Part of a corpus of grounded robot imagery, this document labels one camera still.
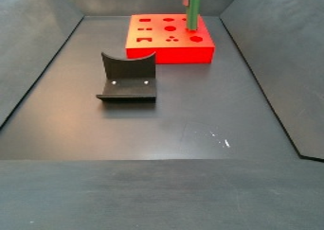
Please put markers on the red shape-sorting block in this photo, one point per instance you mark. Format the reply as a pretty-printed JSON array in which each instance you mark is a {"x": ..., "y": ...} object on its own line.
[{"x": 161, "y": 34}]

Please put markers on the black curved holder bracket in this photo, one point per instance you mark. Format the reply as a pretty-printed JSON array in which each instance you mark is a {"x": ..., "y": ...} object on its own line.
[{"x": 130, "y": 78}]

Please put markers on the green star-shaped peg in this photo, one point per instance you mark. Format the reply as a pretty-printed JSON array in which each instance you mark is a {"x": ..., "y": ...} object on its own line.
[{"x": 192, "y": 14}]

